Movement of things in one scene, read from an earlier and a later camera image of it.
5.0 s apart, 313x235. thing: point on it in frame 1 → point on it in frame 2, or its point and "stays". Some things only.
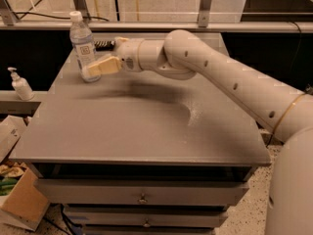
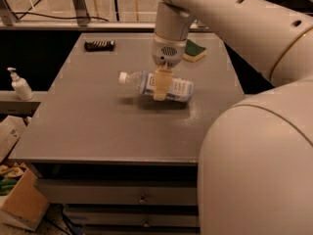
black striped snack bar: (105, 45) stays
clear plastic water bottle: (82, 39) → (144, 82)
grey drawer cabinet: (141, 153) stays
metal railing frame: (9, 22) stays
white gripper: (128, 55) → (168, 52)
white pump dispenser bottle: (22, 89) stays
